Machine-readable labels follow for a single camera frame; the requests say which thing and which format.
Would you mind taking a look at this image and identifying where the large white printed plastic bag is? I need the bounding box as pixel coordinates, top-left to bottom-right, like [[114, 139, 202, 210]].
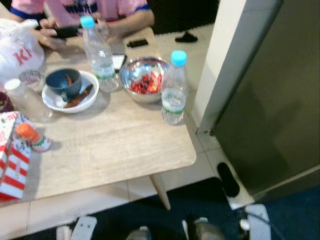
[[0, 19, 46, 87]]

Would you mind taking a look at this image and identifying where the person in pink shirt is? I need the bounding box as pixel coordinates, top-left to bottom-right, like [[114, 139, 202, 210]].
[[9, 0, 155, 52]]

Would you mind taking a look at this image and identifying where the robot left leg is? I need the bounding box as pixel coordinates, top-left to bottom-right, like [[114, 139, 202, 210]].
[[126, 226, 151, 240]]

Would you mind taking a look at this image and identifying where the black slipper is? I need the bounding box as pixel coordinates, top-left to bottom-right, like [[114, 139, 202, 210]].
[[216, 161, 241, 199], [174, 31, 200, 44]]

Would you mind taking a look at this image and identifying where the red white striped carton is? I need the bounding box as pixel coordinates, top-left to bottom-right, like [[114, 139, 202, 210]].
[[0, 111, 32, 202]]

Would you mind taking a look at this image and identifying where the clear white capped bottle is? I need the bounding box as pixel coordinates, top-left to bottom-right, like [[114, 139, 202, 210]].
[[4, 78, 51, 123]]

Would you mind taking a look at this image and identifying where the light grey right wrist camera mount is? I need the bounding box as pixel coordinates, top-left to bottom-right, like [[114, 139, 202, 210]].
[[245, 204, 272, 240]]

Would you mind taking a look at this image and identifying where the dark blue cup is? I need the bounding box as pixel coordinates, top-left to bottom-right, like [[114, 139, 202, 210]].
[[45, 68, 83, 103]]

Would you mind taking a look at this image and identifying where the white ceramic bowl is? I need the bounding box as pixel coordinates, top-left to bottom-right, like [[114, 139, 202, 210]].
[[41, 71, 100, 115]]

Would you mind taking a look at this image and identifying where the black smartphone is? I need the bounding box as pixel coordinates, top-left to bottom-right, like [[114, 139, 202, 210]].
[[52, 25, 84, 40]]

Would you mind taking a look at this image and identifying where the clear drinking glass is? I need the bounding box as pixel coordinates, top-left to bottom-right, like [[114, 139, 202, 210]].
[[19, 70, 46, 94]]

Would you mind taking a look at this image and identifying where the robot right leg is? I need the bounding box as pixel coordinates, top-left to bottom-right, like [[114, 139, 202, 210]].
[[181, 217, 227, 240]]

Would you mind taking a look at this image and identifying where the white edged smartphone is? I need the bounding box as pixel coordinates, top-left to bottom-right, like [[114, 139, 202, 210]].
[[111, 53, 128, 71]]

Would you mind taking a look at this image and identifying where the robot leg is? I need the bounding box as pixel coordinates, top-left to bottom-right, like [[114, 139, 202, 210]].
[[126, 226, 151, 240], [181, 217, 227, 240]]

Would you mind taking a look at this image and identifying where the steel bowl with red chillies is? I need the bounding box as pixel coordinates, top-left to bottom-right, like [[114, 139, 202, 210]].
[[119, 56, 171, 105]]

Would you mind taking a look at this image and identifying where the grey fridge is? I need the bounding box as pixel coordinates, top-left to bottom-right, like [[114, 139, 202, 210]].
[[212, 0, 320, 202]]

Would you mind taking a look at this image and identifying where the light wooden dining table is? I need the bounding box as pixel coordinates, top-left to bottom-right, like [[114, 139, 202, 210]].
[[0, 26, 197, 211]]

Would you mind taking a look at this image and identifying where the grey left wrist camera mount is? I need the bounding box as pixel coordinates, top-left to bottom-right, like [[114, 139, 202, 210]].
[[70, 216, 98, 240]]

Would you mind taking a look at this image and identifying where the black wallet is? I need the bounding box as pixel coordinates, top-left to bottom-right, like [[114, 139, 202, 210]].
[[126, 38, 150, 49]]

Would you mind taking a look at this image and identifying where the dark purple bowl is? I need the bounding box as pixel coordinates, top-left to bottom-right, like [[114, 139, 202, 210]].
[[0, 91, 15, 114]]

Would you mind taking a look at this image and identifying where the brown fried food piece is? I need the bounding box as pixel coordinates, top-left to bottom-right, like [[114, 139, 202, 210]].
[[63, 84, 95, 109]]

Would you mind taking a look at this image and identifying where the small orange capped bottle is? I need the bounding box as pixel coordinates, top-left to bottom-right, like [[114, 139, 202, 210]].
[[15, 122, 53, 153]]

